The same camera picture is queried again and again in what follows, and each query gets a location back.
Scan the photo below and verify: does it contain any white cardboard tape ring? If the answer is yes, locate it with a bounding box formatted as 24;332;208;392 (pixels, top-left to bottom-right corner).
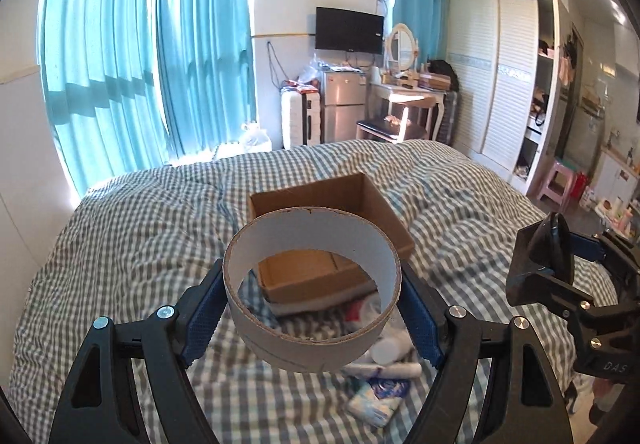
221;205;403;374

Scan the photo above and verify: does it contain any pink plastic stool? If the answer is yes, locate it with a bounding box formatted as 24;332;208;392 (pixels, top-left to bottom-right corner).
537;159;577;212

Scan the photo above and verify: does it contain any large teal window curtain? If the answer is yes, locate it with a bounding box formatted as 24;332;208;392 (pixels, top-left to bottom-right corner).
38;0;257;193

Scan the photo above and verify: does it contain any white bottle red label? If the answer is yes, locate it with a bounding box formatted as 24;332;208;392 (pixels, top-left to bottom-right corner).
343;292;381;332

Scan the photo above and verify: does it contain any white dressing table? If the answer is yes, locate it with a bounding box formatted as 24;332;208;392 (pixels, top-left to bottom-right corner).
370;83;446;141

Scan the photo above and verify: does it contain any grey checkered bed duvet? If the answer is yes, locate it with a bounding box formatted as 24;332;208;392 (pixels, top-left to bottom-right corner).
4;137;618;444

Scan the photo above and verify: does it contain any black bag on dresser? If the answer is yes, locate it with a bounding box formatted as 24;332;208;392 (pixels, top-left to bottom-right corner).
428;59;460;92

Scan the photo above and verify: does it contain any dark cushioned stool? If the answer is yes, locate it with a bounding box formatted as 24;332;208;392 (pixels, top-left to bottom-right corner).
356;104;430;144

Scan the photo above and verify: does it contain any black hanging cable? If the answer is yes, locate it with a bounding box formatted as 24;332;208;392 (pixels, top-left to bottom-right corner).
266;40;292;90

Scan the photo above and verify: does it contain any white louvered wardrobe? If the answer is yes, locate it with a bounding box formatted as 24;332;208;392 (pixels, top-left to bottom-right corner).
446;0;566;195

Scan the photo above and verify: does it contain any clear plastic bag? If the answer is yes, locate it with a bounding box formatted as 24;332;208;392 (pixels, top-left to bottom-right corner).
239;122;272;153

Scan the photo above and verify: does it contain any blue white tissue pack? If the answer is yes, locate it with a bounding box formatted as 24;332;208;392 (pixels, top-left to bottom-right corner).
346;379;411;429

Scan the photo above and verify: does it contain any white power adapter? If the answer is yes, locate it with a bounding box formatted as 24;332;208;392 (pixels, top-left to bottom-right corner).
370;326;413;366

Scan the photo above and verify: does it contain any white suitcase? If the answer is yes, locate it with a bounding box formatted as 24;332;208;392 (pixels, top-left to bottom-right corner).
281;88;322;149

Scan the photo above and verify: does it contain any silver mini fridge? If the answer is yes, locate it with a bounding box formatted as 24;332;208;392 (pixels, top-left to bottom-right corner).
320;70;367;144

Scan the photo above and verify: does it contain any brown cardboard box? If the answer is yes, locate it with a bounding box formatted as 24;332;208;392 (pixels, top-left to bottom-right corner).
248;173;414;317

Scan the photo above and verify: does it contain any white oval vanity mirror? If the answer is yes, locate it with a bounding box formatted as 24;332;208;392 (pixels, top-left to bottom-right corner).
385;23;419;74

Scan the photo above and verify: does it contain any black wall television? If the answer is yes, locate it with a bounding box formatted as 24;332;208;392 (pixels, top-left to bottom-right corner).
314;7;384;55

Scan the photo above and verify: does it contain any white toothpaste tube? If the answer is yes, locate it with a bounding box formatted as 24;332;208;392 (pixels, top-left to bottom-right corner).
342;362;422;380

